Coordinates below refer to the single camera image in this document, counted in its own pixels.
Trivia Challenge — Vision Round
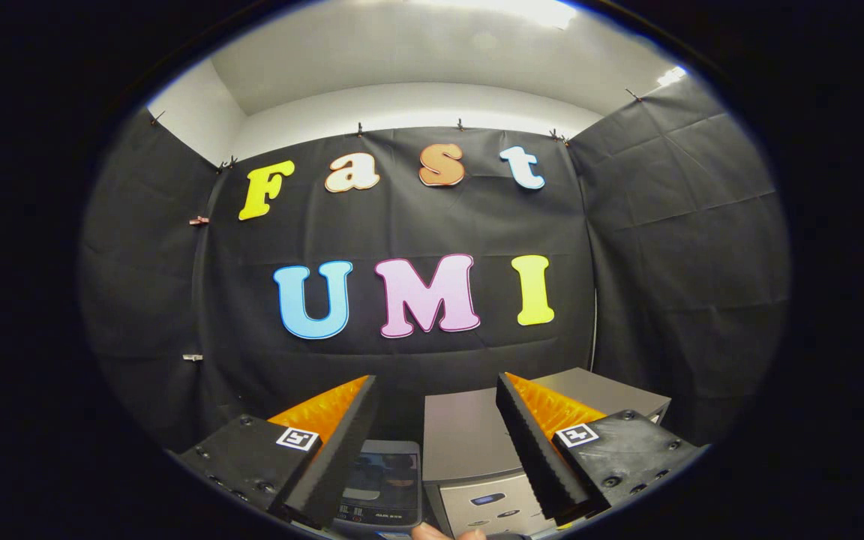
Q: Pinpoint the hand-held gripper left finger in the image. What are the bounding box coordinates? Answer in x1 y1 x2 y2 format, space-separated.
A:
175 374 380 532

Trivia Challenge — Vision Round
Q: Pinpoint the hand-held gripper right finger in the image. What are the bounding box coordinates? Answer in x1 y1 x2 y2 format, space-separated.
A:
495 372 707 528

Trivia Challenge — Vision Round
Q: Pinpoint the small grey washing machine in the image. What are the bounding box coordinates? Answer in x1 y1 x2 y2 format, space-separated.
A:
333 439 425 538

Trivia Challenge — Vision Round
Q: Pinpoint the silver grey appliance box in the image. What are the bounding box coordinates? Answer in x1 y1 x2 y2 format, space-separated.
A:
421 367 673 539

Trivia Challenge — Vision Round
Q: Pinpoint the black backdrop cloth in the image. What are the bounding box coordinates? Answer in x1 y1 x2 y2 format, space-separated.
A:
78 75 791 455

